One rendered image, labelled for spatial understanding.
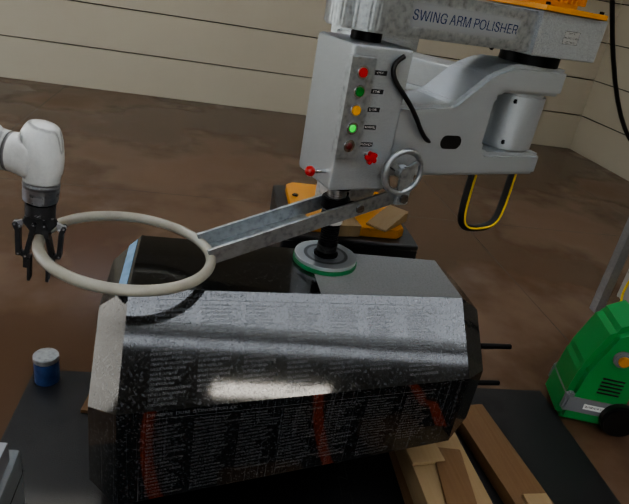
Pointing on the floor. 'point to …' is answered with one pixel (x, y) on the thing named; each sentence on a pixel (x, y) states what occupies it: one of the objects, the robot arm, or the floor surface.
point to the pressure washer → (603, 368)
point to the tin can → (46, 367)
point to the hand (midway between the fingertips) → (38, 268)
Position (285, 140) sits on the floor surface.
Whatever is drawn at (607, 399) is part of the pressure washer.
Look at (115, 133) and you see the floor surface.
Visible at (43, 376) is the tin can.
